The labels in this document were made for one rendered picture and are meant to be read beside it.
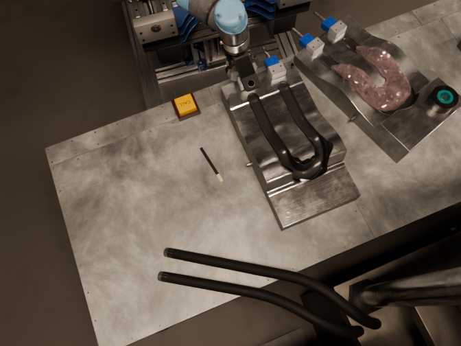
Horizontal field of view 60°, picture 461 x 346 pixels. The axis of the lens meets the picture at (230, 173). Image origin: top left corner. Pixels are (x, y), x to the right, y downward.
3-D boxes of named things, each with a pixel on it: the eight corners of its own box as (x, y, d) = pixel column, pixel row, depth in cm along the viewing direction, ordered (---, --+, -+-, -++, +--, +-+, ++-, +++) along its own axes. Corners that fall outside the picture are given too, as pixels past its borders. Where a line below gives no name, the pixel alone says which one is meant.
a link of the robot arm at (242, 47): (253, 39, 103) (224, 53, 103) (254, 47, 107) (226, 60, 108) (241, 15, 104) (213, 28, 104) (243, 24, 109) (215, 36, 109)
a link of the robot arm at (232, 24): (223, -13, 94) (253, 5, 92) (228, 12, 105) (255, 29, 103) (204, 13, 93) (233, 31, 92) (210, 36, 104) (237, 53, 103)
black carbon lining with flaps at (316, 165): (244, 98, 132) (243, 83, 123) (288, 82, 134) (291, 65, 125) (288, 191, 122) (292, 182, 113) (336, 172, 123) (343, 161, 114)
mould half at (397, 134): (292, 64, 144) (296, 44, 134) (344, 25, 149) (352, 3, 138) (396, 163, 131) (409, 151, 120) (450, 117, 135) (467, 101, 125)
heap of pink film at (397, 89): (325, 71, 136) (330, 57, 129) (362, 42, 139) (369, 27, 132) (381, 123, 129) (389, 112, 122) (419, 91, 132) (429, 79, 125)
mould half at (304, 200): (221, 100, 140) (219, 79, 128) (289, 75, 143) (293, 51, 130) (281, 231, 125) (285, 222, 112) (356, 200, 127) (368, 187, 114)
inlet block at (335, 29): (308, 20, 147) (310, 10, 141) (318, 13, 147) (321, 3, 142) (333, 43, 143) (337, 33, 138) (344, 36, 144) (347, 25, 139)
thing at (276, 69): (255, 53, 139) (256, 44, 134) (269, 49, 139) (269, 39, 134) (271, 84, 135) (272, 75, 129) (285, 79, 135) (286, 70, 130)
